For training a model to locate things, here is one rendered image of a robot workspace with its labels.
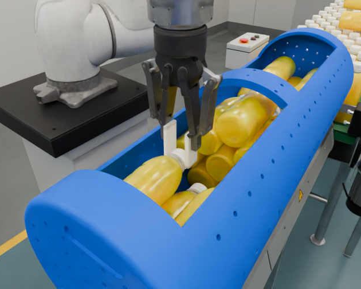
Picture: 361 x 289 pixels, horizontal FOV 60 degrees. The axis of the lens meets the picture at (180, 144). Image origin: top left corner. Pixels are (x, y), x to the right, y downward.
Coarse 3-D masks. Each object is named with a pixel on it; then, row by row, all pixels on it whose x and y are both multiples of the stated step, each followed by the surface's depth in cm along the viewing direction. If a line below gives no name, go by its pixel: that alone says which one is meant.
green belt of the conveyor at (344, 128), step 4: (360, 100) 126; (336, 124) 110; (340, 124) 110; (344, 124) 110; (336, 128) 109; (340, 128) 109; (344, 128) 109; (336, 132) 109; (344, 132) 108; (336, 136) 110; (340, 136) 109; (344, 136) 108; (348, 136) 107; (352, 136) 107; (340, 140) 110; (344, 140) 109; (348, 140) 108; (352, 140) 107; (352, 144) 108
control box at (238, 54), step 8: (248, 32) 136; (256, 40) 126; (264, 40) 128; (232, 48) 123; (240, 48) 121; (248, 48) 119; (256, 48) 124; (232, 56) 124; (240, 56) 122; (248, 56) 120; (256, 56) 127; (232, 64) 126; (240, 64) 124
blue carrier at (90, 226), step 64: (256, 64) 98; (320, 64) 93; (320, 128) 64; (64, 192) 34; (128, 192) 33; (256, 192) 42; (64, 256) 38; (128, 256) 29; (192, 256) 32; (256, 256) 43
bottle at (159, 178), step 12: (168, 156) 53; (144, 168) 49; (156, 168) 49; (168, 168) 50; (180, 168) 52; (132, 180) 46; (144, 180) 47; (156, 180) 47; (168, 180) 49; (180, 180) 52; (144, 192) 45; (156, 192) 47; (168, 192) 49
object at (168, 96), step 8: (168, 64) 46; (168, 72) 46; (168, 80) 47; (168, 88) 48; (176, 88) 50; (168, 96) 49; (160, 104) 51; (168, 104) 51; (160, 112) 52; (168, 112) 52; (160, 120) 53
